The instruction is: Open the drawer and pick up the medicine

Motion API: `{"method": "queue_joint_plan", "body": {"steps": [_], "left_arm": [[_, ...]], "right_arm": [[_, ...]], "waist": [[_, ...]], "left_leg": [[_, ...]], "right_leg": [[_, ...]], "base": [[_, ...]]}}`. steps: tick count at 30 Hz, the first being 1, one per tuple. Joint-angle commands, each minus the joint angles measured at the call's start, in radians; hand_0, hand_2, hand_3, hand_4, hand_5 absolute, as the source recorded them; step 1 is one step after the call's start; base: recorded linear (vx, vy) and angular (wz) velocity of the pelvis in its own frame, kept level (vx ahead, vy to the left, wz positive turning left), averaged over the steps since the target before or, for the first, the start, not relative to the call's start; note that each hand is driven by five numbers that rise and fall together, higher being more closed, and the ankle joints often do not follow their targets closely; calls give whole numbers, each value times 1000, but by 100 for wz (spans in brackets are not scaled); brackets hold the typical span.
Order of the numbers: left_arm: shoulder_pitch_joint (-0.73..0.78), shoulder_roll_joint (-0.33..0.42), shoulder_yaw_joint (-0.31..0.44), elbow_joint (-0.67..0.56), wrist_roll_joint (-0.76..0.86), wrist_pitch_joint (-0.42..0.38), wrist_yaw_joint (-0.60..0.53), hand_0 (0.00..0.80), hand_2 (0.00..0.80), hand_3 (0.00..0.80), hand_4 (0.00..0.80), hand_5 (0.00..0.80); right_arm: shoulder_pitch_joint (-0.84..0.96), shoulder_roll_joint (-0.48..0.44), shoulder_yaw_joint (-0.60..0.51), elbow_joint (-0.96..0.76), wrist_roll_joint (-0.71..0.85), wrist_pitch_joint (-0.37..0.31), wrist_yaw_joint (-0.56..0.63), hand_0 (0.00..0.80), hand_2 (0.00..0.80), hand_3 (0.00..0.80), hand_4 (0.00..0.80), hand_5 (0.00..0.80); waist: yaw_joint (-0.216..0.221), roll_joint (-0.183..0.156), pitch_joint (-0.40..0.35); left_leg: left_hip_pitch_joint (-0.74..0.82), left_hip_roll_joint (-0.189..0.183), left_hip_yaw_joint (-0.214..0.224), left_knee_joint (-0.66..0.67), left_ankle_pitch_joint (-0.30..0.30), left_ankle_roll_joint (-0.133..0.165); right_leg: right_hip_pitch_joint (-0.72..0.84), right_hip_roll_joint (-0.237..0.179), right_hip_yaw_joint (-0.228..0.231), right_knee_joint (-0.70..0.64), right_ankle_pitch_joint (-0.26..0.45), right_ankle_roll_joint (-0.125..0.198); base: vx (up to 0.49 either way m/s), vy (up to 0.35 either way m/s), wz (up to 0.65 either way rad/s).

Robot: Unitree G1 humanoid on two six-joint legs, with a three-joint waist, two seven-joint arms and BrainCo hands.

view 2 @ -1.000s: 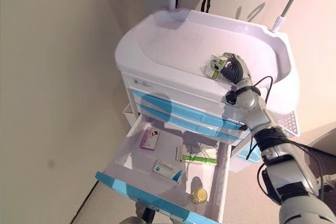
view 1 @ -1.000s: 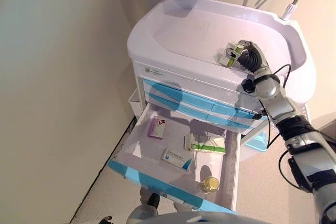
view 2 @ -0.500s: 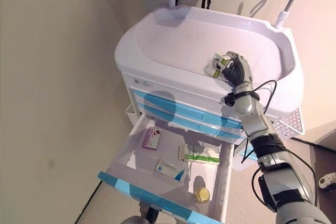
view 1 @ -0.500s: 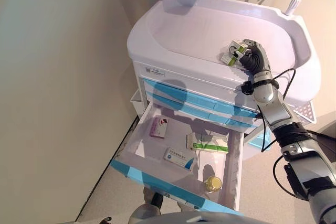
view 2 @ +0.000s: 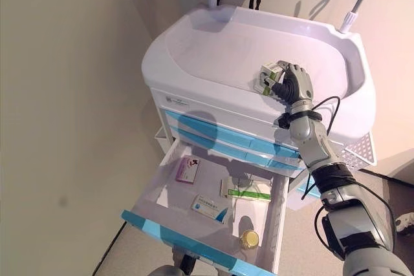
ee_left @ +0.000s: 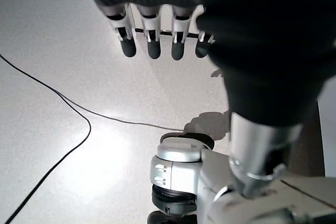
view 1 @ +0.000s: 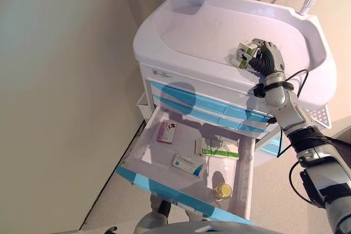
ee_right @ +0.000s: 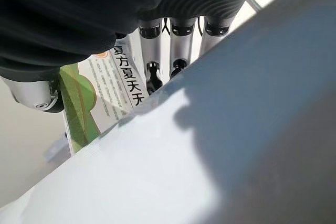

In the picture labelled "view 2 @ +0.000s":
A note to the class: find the white cart side bin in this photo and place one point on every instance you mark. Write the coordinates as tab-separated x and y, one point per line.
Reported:
161	138

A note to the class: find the white medical cart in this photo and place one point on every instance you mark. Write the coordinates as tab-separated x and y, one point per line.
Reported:
226	40

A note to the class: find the long green white medicine box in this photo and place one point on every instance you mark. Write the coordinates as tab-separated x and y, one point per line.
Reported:
249	194

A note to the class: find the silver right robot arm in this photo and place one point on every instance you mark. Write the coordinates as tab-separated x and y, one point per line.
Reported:
349	218

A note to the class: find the silver left robot leg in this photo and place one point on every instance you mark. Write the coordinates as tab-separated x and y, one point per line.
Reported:
165	269

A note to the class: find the blue white cart drawer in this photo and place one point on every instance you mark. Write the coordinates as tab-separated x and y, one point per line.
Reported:
239	151
207	240
233	133

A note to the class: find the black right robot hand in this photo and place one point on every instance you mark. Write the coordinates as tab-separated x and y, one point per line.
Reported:
296	87

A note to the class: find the small green white medicine box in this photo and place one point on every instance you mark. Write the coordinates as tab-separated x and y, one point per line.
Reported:
268	74

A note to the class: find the white perforated basket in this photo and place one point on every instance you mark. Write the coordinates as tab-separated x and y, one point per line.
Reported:
362	153

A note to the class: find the bed caster wheel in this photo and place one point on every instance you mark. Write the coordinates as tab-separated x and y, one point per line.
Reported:
406	222

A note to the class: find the white bin blue lid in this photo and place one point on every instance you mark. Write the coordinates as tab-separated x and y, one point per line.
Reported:
310	192

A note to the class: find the cart label sticker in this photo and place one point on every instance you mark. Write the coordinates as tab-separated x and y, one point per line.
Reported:
176	101

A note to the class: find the clear bottle yellow capsules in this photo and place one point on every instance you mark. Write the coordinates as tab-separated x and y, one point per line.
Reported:
249	239

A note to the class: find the purple white medicine box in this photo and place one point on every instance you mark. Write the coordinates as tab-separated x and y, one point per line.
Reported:
187	170

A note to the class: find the blue white medicine box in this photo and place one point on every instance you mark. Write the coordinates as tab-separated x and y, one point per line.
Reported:
208	208

